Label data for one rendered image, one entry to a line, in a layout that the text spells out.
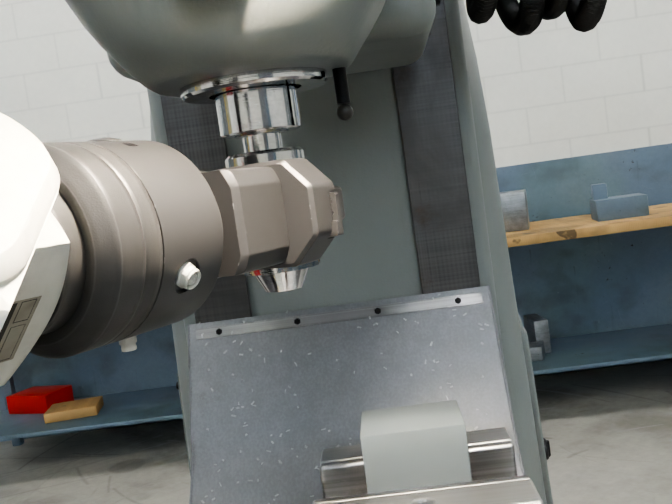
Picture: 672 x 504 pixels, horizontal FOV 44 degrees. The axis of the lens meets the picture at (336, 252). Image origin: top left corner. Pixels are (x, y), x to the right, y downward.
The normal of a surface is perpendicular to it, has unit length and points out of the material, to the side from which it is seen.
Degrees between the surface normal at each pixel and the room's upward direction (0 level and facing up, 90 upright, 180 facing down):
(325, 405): 63
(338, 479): 90
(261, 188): 90
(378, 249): 90
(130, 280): 110
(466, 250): 90
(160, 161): 46
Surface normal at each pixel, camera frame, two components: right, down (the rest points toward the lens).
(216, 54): 0.04, 0.89
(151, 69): -0.23, 0.92
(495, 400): -0.12, -0.37
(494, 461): -0.05, 0.09
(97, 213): 0.22, -0.18
